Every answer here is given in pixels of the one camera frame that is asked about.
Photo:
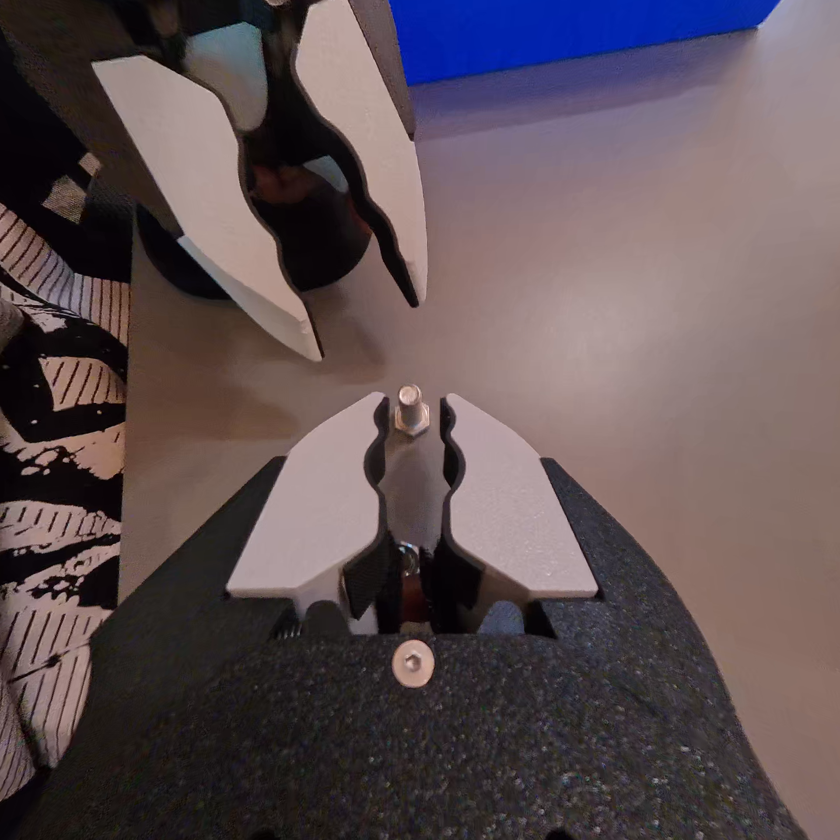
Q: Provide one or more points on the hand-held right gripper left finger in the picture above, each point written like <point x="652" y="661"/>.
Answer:
<point x="309" y="519"/>

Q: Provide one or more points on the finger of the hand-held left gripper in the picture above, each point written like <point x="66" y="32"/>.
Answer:
<point x="374" y="118"/>
<point x="197" y="158"/>

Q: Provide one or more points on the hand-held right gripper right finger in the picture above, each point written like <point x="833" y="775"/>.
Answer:
<point x="519" y="519"/>

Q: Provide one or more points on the steel hex bolt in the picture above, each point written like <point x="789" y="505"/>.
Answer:
<point x="411" y="394"/>

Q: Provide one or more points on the blue divided plastic bin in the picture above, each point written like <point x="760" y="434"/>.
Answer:
<point x="578" y="33"/>

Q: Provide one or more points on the black and white printed trousers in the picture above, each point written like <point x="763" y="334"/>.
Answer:
<point x="53" y="499"/>

